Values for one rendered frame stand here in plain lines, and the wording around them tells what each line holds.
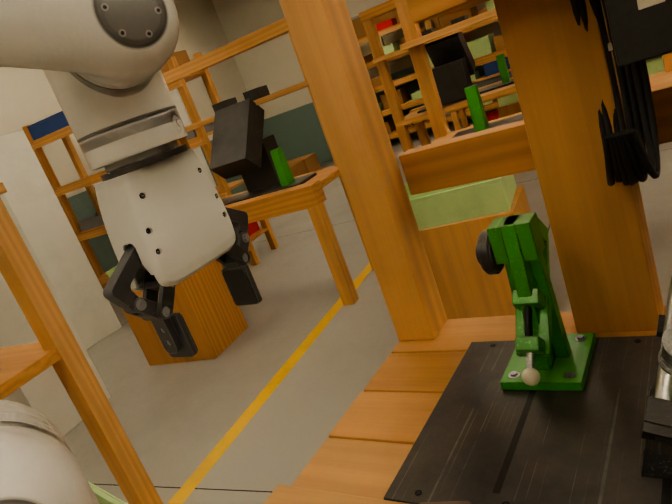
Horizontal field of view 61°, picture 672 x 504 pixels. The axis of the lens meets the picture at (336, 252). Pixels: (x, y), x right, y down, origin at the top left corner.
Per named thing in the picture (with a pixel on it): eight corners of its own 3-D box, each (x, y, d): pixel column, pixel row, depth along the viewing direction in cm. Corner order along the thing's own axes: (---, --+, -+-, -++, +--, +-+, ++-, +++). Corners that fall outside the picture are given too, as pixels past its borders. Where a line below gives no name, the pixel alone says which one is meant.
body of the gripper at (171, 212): (155, 143, 54) (202, 250, 57) (63, 177, 46) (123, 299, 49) (209, 123, 49) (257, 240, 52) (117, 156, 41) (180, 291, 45)
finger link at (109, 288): (155, 219, 49) (184, 275, 51) (84, 261, 43) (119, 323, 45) (164, 216, 48) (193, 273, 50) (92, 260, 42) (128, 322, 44)
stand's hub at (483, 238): (497, 281, 91) (484, 239, 89) (478, 283, 93) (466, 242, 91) (508, 261, 97) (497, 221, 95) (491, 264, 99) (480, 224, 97)
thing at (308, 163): (298, 193, 933) (289, 168, 921) (258, 205, 969) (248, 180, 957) (325, 174, 1036) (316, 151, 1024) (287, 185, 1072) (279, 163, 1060)
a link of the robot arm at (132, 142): (139, 124, 53) (153, 155, 54) (58, 150, 46) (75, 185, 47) (199, 99, 48) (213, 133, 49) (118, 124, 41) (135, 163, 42)
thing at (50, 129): (255, 266, 592) (165, 50, 531) (99, 297, 713) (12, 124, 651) (279, 246, 637) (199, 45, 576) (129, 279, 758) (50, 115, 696)
